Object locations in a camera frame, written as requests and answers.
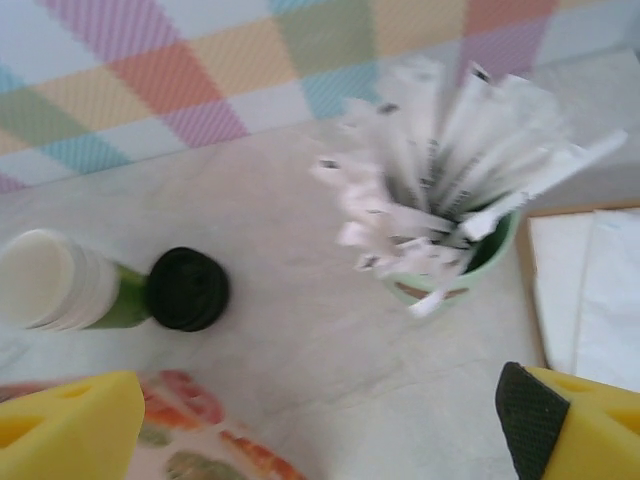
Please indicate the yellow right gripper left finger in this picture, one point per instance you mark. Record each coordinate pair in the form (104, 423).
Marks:
(65, 430)

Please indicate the black cup lid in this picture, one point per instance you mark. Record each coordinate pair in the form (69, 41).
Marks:
(187, 290)

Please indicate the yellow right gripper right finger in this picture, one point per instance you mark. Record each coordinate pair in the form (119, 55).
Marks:
(590, 435)

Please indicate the white napkins on tray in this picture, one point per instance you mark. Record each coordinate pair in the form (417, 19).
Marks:
(531, 290)

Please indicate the donut print paper bag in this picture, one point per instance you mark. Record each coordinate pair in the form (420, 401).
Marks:
(190, 415)

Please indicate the white paper napkin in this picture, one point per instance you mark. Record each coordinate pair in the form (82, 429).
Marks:
(615, 300)

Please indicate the mint green holder cup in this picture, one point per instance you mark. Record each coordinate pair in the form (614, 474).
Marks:
(500, 245)

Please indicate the white sugar stick packet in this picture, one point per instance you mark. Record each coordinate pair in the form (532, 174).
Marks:
(515, 130)
(345, 175)
(565, 167)
(475, 105)

